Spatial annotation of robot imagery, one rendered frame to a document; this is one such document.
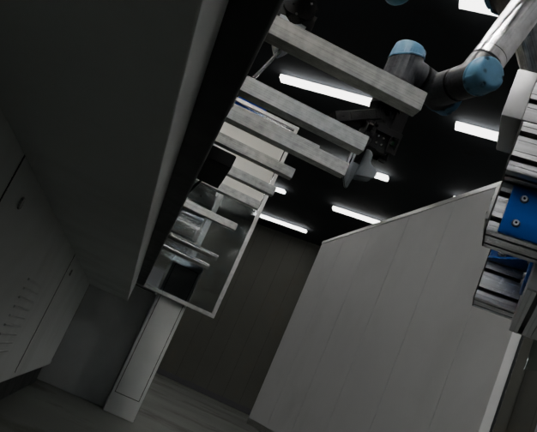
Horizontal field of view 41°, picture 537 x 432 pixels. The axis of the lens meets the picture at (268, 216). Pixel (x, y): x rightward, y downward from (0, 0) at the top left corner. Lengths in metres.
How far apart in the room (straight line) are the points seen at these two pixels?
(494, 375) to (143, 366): 2.58
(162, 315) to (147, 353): 0.20
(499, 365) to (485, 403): 0.28
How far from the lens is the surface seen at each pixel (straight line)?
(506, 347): 5.25
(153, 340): 3.67
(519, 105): 1.23
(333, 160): 1.51
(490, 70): 1.55
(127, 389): 3.67
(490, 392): 5.21
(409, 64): 1.61
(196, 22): 0.44
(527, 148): 1.20
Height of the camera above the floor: 0.34
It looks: 14 degrees up
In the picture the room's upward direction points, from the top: 24 degrees clockwise
